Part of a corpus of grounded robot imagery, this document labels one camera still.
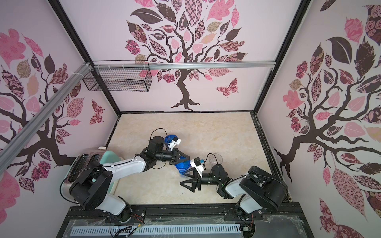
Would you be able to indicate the white slotted cable duct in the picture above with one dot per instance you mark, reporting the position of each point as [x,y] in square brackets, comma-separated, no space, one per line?
[153,230]

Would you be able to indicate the aluminium rail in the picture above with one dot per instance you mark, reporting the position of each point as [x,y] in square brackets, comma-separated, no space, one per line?
[14,147]
[183,65]

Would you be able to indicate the clear drinking glass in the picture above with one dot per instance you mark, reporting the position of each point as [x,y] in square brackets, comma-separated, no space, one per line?
[215,159]

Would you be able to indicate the mint green silver toaster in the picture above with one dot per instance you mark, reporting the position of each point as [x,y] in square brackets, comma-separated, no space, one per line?
[100,154]

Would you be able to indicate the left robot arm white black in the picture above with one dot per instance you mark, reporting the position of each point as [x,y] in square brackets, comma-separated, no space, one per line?
[90,188]

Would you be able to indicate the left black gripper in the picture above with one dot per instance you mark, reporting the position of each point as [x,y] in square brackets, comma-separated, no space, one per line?
[175,157]

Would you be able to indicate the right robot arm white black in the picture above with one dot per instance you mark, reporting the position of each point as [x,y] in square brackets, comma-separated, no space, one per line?
[258,190]

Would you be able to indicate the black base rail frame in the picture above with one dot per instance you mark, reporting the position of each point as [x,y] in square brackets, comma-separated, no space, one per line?
[288,222]

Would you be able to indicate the left aluminium rail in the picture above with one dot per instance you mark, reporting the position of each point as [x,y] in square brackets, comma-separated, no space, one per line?
[14,147]

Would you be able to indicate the back aluminium rail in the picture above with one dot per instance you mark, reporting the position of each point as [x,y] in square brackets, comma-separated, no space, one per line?
[183,65]

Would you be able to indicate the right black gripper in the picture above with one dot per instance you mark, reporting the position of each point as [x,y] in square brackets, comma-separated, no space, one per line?
[197,182]

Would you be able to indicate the black wire basket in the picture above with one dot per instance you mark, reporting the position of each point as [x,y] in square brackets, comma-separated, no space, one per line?
[120,77]

